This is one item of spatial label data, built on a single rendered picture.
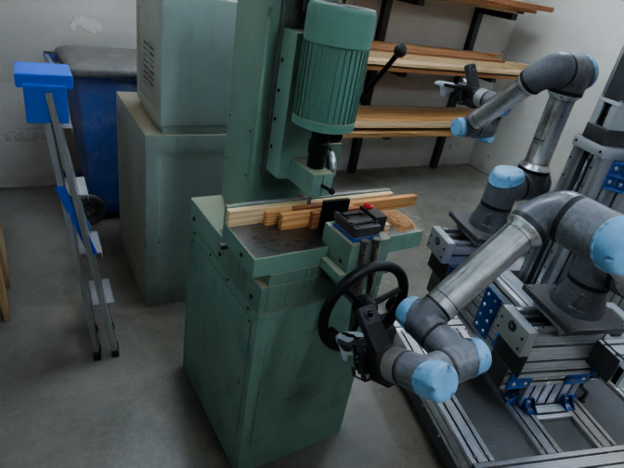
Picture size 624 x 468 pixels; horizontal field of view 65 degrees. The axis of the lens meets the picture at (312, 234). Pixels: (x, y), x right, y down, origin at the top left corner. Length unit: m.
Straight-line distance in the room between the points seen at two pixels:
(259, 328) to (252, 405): 0.32
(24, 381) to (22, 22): 2.05
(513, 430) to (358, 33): 1.50
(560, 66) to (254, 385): 1.40
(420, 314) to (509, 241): 0.25
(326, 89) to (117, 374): 1.47
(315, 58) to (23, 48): 2.44
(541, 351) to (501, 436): 0.51
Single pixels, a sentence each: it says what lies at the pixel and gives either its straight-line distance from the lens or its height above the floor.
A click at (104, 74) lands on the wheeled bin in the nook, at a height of 0.91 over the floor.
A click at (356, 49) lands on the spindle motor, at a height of 1.42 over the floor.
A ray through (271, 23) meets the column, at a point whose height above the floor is 1.42.
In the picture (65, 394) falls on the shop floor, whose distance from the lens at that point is 2.20.
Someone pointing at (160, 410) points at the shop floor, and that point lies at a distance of 2.09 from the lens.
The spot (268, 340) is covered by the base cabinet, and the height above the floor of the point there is 0.60.
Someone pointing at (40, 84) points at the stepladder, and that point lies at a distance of 1.78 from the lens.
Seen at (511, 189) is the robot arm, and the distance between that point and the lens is 1.90.
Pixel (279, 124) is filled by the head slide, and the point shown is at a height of 1.16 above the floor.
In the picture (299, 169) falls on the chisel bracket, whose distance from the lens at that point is 1.45.
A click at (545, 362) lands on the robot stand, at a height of 0.66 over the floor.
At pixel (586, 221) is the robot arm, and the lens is 1.14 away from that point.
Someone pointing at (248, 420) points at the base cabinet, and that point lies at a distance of 1.70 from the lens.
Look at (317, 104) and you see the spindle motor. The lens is 1.30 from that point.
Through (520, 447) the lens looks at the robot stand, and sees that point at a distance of 2.05.
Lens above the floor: 1.58
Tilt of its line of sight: 28 degrees down
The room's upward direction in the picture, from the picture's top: 10 degrees clockwise
